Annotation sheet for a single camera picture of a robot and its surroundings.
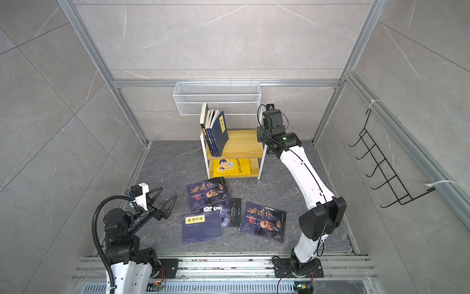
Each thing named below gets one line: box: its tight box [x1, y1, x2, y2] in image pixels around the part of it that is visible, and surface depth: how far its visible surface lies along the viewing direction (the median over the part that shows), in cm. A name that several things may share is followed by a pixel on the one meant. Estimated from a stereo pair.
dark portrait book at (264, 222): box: [239, 201, 287, 244], surface depth 86 cm
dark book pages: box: [205, 118, 219, 157], surface depth 78 cm
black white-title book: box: [200, 197, 242, 228], surface depth 90 cm
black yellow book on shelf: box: [199, 102, 215, 157], surface depth 77 cm
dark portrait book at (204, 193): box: [186, 177, 231, 212], surface depth 95 cm
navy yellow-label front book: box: [181, 210, 223, 244], surface depth 85 cm
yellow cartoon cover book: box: [212, 158, 251, 178], surface depth 103 cm
